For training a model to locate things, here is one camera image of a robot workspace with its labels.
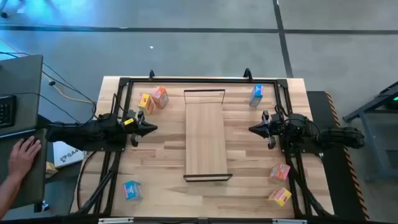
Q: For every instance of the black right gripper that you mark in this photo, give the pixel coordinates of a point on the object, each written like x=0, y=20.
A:
x=269, y=129

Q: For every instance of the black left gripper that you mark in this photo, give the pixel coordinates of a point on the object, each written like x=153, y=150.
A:
x=138, y=127

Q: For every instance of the yellow cereal box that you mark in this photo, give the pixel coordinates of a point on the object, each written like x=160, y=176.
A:
x=146, y=103
x=280, y=196

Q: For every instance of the orange cereal box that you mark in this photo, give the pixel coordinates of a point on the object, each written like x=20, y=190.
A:
x=280, y=172
x=160, y=97

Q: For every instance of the blue cereal box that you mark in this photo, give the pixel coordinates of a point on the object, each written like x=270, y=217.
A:
x=256, y=95
x=132, y=189

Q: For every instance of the wooden tray board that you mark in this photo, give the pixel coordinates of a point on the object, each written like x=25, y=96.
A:
x=205, y=140

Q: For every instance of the person's forearm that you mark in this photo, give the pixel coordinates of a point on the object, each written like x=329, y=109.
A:
x=7, y=196

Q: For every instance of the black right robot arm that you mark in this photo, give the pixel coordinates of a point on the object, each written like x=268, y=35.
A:
x=339, y=137

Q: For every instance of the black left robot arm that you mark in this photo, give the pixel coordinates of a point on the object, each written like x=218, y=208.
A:
x=93, y=130

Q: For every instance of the black table clamp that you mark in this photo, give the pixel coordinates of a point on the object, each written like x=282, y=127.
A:
x=151, y=74
x=247, y=74

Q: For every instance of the white cardboard box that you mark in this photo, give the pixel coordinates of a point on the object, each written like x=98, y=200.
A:
x=66, y=155

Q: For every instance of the black mat with hazard stripes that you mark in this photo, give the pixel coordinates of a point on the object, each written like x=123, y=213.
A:
x=335, y=186

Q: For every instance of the small brown cardboard box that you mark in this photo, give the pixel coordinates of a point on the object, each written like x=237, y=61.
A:
x=51, y=168

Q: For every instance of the black diagonal support beam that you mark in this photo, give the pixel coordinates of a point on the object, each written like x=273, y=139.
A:
x=43, y=120

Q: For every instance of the grey metal cart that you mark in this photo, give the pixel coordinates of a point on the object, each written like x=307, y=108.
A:
x=370, y=149

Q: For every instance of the metal desk foot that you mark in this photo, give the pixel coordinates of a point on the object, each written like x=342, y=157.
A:
x=42, y=206

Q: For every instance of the grey desk top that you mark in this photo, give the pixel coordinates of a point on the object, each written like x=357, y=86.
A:
x=21, y=77

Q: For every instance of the black keyboard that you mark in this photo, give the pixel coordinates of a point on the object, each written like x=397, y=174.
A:
x=7, y=110

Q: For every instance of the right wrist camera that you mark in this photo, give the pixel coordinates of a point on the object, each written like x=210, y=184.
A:
x=275, y=118

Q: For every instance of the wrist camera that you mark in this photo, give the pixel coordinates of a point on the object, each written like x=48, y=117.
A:
x=275, y=118
x=131, y=114

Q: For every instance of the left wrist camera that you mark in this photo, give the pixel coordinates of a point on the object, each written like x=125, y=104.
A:
x=131, y=114

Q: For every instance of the black aluminium table frame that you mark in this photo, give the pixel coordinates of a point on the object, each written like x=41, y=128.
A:
x=140, y=81

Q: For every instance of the silver metal bracket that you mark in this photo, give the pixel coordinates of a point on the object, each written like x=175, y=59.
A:
x=289, y=221
x=115, y=220

